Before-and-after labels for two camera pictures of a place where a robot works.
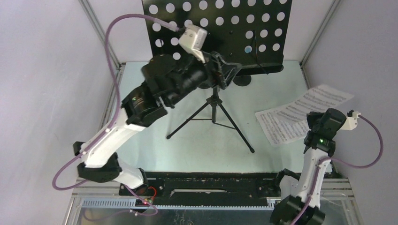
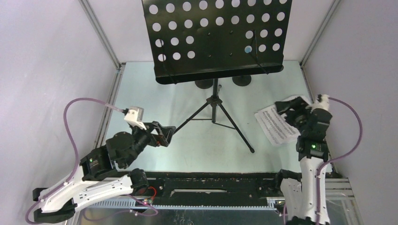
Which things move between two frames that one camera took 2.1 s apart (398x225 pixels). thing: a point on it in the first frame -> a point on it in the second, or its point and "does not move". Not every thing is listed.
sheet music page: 279,132 does not move
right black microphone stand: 242,80 does not move
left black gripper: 224,72 -> 165,133
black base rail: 207,188 does not move
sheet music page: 316,99 -> 290,98
